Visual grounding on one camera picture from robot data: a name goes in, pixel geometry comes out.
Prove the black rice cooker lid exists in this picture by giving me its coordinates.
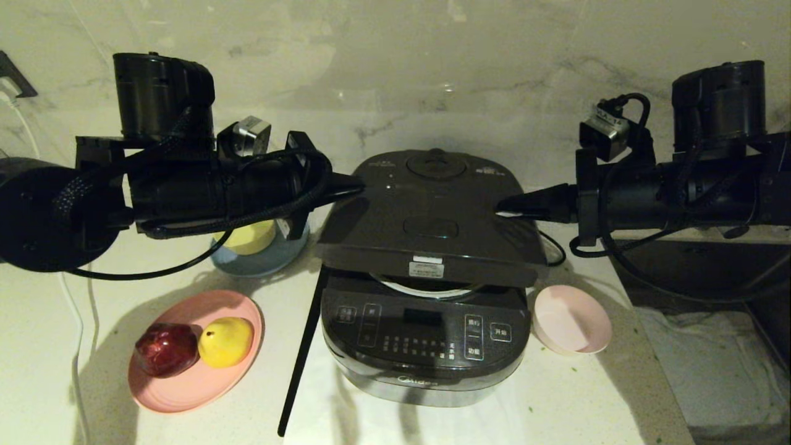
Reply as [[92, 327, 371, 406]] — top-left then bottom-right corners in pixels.
[[314, 148, 549, 289]]

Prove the pale pink bowl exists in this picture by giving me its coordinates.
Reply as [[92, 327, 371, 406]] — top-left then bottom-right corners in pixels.
[[533, 284, 613, 356]]

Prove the yellow bowl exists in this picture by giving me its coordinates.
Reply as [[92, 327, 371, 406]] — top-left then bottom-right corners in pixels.
[[222, 219, 277, 256]]

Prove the white inner pot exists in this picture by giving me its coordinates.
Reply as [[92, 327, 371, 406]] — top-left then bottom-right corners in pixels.
[[370, 272, 488, 302]]

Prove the blue plate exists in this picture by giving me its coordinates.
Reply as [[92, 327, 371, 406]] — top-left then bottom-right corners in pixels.
[[210, 219, 310, 278]]

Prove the stainless steel sink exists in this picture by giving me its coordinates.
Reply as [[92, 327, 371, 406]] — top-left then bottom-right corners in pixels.
[[609, 241, 791, 445]]

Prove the yellow pear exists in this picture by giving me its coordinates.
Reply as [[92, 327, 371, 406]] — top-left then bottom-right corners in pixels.
[[198, 316, 255, 369]]

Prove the black tray edge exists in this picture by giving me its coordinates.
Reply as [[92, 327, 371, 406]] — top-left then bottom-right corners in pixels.
[[277, 266, 331, 437]]

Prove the white cloth in sink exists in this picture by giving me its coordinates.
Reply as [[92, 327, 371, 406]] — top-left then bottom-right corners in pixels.
[[637, 306, 791, 434]]

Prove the red apple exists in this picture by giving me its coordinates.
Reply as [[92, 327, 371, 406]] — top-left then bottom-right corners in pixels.
[[135, 323, 200, 378]]

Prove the pink plate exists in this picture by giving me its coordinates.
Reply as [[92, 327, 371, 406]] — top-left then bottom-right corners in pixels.
[[128, 290, 265, 413]]

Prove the black power cable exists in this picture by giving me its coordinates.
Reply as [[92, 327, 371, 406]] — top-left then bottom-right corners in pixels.
[[536, 230, 567, 268]]

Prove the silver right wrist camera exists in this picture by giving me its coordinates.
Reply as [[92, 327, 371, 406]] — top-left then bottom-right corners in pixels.
[[579, 99, 635, 163]]

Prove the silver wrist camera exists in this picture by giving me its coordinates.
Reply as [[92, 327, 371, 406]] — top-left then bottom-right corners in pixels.
[[216, 116, 273, 159], [579, 99, 635, 163]]

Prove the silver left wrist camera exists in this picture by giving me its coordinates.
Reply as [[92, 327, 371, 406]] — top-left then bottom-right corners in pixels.
[[216, 116, 273, 159]]

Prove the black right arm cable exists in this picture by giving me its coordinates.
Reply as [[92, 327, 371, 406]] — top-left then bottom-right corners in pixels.
[[569, 93, 791, 305]]

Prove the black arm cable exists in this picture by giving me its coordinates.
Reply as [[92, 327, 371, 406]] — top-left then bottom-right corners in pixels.
[[67, 229, 234, 282], [569, 93, 791, 305]]

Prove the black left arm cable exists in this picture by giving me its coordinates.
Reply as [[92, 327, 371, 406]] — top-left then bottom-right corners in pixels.
[[67, 229, 234, 282]]

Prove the black braided cable sleeve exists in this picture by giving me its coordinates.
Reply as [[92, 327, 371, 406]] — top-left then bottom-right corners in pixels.
[[53, 104, 200, 224]]

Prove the white power cable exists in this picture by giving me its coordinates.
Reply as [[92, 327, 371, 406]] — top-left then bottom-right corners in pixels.
[[0, 87, 101, 445]]

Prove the black wall socket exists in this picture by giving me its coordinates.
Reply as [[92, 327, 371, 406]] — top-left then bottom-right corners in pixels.
[[0, 51, 38, 100]]

